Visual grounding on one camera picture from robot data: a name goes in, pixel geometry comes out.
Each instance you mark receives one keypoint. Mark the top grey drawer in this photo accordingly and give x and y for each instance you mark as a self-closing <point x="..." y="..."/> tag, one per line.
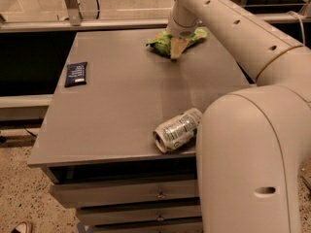
<point x="82" y="195"/>

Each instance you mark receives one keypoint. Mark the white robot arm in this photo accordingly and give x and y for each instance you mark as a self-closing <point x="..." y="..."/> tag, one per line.
<point x="251" y="142"/>

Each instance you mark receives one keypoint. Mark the green rice chip bag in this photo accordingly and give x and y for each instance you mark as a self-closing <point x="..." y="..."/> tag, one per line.
<point x="161" y="42"/>

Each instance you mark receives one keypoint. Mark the bottom grey drawer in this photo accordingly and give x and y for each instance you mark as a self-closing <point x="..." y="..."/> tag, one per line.
<point x="179" y="226"/>

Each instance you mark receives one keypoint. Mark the grey drawer cabinet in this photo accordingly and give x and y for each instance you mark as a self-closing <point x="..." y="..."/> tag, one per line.
<point x="102" y="131"/>

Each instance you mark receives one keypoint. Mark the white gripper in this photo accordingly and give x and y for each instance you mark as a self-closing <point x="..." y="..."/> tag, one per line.
<point x="180" y="31"/>

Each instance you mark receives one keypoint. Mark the white shoe tip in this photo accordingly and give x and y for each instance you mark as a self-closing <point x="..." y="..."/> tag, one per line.
<point x="23" y="227"/>

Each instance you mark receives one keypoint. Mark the silver 7up can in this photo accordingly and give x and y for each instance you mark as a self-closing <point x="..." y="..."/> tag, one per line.
<point x="177" y="131"/>

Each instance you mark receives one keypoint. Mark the grey metal rail frame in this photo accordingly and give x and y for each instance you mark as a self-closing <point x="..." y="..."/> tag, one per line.
<point x="45" y="14"/>

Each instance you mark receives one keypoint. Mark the grey drawer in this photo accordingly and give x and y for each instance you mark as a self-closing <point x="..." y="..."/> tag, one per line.
<point x="179" y="226"/>
<point x="82" y="195"/>
<point x="103" y="217"/>

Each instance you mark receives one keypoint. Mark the middle grey drawer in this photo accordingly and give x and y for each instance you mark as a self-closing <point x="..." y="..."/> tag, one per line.
<point x="103" y="217"/>

